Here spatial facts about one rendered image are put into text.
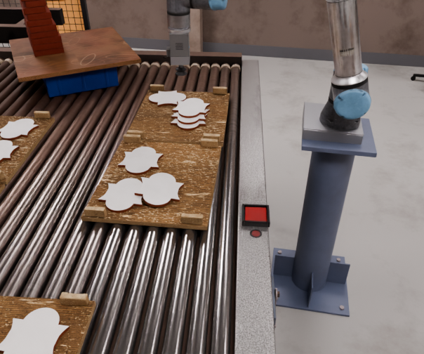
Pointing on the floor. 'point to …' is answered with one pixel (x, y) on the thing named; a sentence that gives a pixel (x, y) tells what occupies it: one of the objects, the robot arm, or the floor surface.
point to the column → (320, 231)
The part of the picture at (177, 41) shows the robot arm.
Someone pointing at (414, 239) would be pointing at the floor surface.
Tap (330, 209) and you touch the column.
